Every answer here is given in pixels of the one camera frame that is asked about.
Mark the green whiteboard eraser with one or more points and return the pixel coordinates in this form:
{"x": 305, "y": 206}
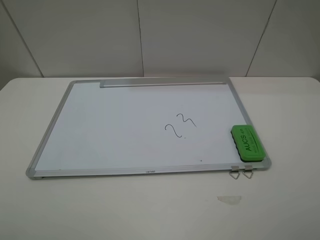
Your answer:
{"x": 247, "y": 143}

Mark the left metal hanger clip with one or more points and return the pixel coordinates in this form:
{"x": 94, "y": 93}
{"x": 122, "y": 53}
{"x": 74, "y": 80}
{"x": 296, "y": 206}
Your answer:
{"x": 235, "y": 172}

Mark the metal hanger clip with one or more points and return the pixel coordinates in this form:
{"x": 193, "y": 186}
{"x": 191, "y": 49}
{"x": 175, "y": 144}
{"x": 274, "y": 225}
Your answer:
{"x": 248, "y": 171}
{"x": 235, "y": 172}

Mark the right metal hanger clip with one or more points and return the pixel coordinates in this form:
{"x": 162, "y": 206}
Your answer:
{"x": 248, "y": 171}

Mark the clear tape piece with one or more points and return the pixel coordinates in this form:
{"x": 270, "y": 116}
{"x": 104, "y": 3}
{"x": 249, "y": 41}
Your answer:
{"x": 230, "y": 200}

